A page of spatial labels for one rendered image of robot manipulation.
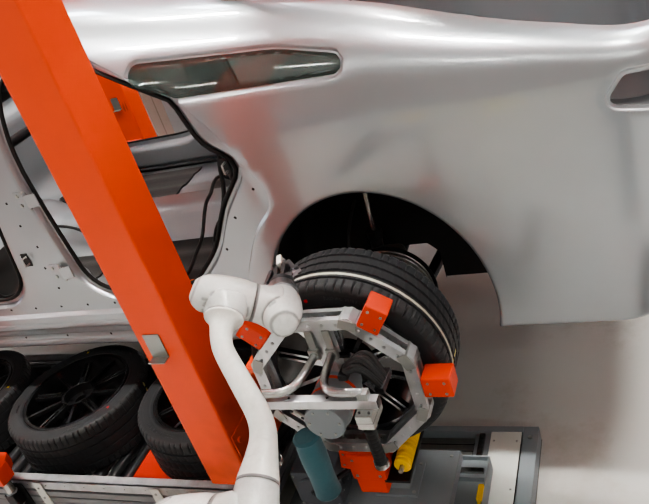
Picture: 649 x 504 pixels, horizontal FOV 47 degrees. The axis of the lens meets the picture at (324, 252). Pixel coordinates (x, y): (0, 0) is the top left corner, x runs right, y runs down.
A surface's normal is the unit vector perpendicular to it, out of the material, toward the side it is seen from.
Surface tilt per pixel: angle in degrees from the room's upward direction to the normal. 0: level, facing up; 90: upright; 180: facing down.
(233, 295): 46
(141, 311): 90
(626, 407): 0
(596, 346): 0
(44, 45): 90
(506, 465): 0
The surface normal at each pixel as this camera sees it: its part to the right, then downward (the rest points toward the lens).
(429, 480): -0.29, -0.83
